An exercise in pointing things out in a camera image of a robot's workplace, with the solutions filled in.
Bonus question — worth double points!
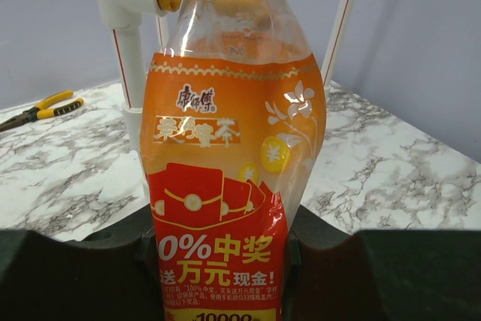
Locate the yellow handled pliers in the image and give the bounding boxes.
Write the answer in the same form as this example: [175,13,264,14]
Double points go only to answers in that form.
[1,89,84,132]

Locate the orange label tea bottle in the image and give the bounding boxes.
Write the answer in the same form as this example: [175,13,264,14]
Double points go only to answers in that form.
[140,0,326,320]

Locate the white PVC pipe frame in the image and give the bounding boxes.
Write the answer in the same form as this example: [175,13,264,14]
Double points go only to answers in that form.
[86,0,368,201]

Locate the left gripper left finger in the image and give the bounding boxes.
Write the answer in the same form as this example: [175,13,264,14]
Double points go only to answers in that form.
[1,206,164,320]

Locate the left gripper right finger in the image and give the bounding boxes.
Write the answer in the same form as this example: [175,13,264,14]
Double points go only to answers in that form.
[282,207,480,320]

